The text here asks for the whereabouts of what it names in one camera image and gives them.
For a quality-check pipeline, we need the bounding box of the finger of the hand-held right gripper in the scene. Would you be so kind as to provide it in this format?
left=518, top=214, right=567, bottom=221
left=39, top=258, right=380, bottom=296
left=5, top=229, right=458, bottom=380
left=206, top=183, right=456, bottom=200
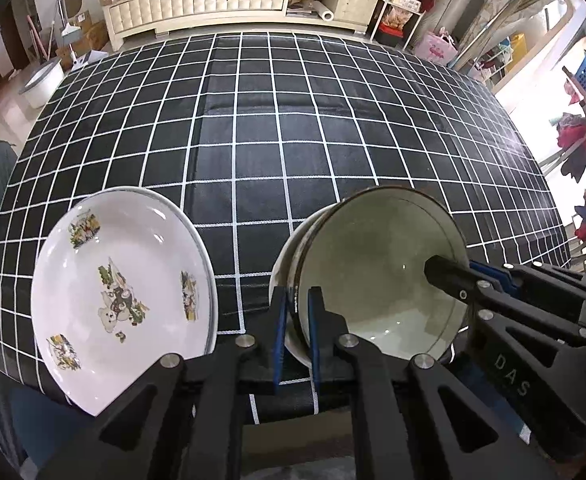
left=424, top=255, right=586, bottom=347
left=469, top=260, right=586, bottom=305

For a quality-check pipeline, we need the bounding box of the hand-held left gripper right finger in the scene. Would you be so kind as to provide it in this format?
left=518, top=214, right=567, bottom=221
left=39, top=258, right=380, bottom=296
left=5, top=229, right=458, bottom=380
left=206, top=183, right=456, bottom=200
left=307, top=286, right=558, bottom=480

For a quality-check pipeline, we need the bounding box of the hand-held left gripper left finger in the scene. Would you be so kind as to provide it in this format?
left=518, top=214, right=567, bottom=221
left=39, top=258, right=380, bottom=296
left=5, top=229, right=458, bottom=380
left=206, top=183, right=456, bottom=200
left=38, top=285, right=290, bottom=480

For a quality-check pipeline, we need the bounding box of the white bowl with red print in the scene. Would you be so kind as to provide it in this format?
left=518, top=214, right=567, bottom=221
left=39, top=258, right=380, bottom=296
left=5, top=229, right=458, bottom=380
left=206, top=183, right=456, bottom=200
left=269, top=202, right=354, bottom=372

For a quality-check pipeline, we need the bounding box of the patterned bowl with green inside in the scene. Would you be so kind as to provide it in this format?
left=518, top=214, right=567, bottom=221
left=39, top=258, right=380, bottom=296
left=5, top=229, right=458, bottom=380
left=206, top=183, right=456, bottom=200
left=293, top=186, right=471, bottom=361

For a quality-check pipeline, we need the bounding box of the white plate with cartoon print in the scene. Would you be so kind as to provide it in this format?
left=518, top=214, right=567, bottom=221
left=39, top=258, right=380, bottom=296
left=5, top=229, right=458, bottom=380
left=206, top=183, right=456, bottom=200
left=30, top=187, right=214, bottom=417

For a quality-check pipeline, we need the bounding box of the red cloth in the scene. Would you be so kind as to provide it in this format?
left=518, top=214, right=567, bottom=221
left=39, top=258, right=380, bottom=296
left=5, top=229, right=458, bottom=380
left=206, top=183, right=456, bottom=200
left=555, top=112, right=586, bottom=181

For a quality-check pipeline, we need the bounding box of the black white checkered tablecloth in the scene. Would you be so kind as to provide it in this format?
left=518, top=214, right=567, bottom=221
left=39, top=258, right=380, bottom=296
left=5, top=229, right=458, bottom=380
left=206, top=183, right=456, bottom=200
left=0, top=31, right=574, bottom=426

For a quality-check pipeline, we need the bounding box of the pink gift bag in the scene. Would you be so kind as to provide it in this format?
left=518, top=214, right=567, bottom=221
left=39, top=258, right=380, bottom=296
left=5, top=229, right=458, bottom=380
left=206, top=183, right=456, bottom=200
left=413, top=29, right=458, bottom=64

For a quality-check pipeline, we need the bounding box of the white shelf rack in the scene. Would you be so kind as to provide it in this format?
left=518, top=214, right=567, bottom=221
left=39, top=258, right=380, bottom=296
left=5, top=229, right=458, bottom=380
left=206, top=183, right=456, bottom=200
left=370, top=0, right=441, bottom=46

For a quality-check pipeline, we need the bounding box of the silver column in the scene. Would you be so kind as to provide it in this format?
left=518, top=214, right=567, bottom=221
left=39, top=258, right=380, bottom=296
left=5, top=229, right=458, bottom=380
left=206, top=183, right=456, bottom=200
left=440, top=0, right=496, bottom=56

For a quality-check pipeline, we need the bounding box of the white plastic tub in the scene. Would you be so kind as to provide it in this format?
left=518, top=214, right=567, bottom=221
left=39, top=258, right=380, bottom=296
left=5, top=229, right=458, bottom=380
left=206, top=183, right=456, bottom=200
left=19, top=57, right=65, bottom=109

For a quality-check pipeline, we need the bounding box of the cream tufted TV cabinet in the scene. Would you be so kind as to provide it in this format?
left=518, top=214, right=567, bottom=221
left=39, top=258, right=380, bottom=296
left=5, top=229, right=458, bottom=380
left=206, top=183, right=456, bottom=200
left=100, top=0, right=381, bottom=53

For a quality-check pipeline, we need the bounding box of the cardboard box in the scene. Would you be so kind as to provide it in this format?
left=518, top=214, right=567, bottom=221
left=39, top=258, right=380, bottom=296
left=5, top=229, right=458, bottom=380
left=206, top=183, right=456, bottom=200
left=68, top=10, right=109, bottom=56

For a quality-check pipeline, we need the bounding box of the white floor stand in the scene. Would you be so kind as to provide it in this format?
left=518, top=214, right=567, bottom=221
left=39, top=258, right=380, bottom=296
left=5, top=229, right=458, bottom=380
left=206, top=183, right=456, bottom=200
left=43, top=0, right=86, bottom=71

